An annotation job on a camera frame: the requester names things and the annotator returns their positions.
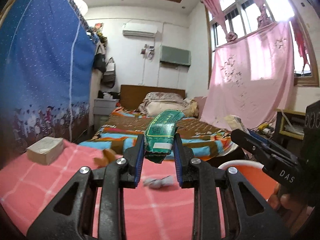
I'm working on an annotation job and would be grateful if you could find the white round lamp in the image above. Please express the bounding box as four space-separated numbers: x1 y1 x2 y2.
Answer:
73 0 88 16

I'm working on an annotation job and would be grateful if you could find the dark side table clutter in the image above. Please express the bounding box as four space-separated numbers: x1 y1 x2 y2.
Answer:
251 108 305 144

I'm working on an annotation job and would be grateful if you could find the pink checked bedsheet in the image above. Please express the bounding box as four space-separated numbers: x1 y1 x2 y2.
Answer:
1 142 193 239

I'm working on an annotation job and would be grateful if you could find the green snack wrapper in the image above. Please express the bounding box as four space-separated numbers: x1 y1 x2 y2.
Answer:
144 109 185 164

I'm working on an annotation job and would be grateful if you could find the blue fabric wardrobe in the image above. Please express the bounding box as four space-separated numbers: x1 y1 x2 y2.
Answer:
1 0 96 166

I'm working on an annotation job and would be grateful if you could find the hanging grey bag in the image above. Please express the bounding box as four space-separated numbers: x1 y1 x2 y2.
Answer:
101 57 116 88

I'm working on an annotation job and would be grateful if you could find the pink window curtain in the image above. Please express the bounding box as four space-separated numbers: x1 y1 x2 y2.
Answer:
200 0 319 129

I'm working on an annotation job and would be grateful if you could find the white air conditioner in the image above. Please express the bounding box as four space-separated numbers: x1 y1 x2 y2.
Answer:
122 22 157 38

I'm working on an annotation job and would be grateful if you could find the colourful patterned bed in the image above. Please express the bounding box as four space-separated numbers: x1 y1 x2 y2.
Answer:
80 107 238 160

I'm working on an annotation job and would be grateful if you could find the wooden headboard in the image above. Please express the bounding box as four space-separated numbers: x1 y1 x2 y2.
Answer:
119 85 186 110

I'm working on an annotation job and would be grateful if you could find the green wall box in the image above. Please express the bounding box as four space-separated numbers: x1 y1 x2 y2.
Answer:
160 46 191 67

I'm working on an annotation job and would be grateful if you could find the brown cardboard tape roll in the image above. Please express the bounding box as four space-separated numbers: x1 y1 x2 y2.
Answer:
93 149 117 168

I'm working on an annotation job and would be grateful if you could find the grey bedside drawer cabinet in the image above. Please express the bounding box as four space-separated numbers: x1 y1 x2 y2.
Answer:
93 99 119 131

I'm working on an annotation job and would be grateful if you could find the hanging black bag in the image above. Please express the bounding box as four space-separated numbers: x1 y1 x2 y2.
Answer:
93 44 106 74

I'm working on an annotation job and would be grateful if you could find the beige folded quilt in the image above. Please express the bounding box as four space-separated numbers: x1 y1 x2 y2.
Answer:
137 92 199 118

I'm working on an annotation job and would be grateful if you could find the right hand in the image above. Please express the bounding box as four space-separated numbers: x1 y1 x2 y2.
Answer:
267 184 314 235

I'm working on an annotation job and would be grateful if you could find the white printed plastic bag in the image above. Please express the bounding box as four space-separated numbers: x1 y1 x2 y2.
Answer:
224 115 249 134

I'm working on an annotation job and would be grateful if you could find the orange white trash bin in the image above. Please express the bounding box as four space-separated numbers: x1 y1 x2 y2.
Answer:
218 160 277 200

